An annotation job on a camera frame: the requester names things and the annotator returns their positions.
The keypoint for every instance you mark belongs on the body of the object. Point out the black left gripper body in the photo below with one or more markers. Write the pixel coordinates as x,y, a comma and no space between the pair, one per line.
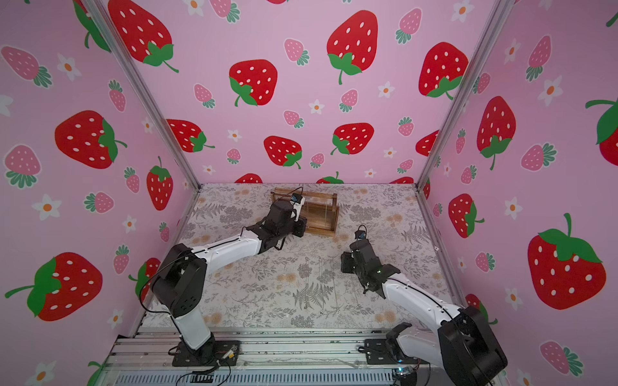
298,227

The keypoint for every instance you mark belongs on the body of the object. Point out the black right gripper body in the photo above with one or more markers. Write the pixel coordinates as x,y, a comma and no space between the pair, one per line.
348,262

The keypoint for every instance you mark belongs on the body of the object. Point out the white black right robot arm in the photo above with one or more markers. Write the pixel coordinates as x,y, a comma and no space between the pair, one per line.
459,340

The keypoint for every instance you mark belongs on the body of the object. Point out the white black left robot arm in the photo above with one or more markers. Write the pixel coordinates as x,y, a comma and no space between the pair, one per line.
178,283

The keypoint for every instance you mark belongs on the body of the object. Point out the wooden jewelry display stand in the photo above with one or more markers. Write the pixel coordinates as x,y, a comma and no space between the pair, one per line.
320,209

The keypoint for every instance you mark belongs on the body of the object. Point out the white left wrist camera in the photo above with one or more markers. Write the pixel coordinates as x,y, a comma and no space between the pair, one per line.
297,201

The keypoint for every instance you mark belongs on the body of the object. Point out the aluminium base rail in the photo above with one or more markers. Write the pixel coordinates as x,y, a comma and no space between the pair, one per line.
265,357

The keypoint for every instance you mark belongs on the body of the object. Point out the aluminium corner post left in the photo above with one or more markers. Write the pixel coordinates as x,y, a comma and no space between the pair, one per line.
104,23

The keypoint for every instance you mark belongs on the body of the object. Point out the aluminium corner post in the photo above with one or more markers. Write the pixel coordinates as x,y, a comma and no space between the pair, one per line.
104,23
496,21

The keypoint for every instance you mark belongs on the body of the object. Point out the aluminium corner post right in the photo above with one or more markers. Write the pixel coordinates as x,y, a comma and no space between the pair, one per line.
496,21

